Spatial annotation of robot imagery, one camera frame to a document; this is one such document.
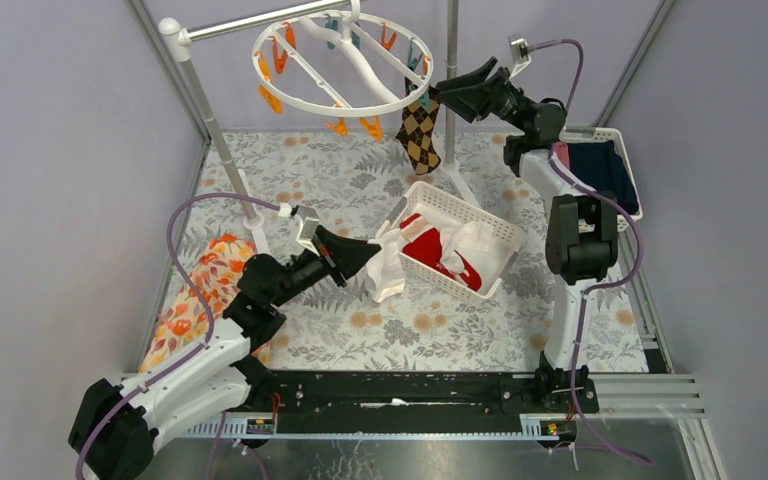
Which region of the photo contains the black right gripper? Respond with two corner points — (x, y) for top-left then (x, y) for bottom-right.
(434, 58), (532, 132)

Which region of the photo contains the white sock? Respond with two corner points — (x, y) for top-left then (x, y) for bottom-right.
(439, 221), (495, 274)
(364, 226), (406, 304)

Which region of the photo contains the teal front clip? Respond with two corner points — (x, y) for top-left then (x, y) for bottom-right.
(418, 91), (431, 112)

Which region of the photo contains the orange clip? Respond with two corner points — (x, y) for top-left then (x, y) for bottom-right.
(258, 85), (283, 114)
(326, 117), (349, 136)
(358, 116), (383, 142)

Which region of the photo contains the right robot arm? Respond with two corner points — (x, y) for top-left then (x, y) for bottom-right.
(435, 58), (618, 372)

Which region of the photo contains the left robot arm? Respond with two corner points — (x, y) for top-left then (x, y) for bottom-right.
(68, 226), (381, 479)

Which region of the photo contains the orange right clip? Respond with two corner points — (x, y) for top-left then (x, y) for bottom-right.
(326, 117), (349, 136)

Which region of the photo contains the white round clip hanger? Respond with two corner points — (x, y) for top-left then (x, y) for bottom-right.
(251, 1), (436, 117)

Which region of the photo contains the orange front left clip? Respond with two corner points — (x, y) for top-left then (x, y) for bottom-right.
(258, 85), (283, 114)

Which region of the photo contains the red snowflake sock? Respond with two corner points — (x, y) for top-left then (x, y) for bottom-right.
(398, 213), (484, 291)

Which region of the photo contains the white rack right foot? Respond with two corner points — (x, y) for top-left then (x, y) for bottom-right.
(439, 160), (481, 207)

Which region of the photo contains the pink garment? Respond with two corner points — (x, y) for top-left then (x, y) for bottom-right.
(553, 142), (570, 169)

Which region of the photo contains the white perforated sock basket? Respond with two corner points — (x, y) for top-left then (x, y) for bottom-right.
(378, 182), (524, 304)

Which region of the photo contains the white basket with clothes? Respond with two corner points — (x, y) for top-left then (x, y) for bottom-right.
(560, 127), (643, 220)

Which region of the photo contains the navy garment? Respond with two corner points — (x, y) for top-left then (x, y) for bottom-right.
(568, 140), (640, 215)

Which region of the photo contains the floral orange cloth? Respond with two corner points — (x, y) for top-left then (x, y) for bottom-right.
(139, 234), (255, 373)

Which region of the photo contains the grey left rack pole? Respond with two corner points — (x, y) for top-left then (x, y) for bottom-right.
(158, 17), (249, 195)

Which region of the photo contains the grey horizontal rack bar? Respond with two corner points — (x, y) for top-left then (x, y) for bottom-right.
(179, 0), (350, 46)

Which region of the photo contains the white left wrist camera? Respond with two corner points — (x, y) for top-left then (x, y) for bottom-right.
(278, 203), (320, 254)

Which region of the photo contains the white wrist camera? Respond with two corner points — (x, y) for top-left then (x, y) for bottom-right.
(278, 203), (320, 254)
(508, 34), (531, 79)

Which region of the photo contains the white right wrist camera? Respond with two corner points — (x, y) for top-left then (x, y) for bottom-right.
(508, 34), (531, 79)

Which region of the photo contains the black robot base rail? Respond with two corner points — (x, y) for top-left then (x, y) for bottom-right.
(208, 369), (601, 436)

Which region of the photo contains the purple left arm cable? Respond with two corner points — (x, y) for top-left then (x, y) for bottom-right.
(75, 192), (283, 480)

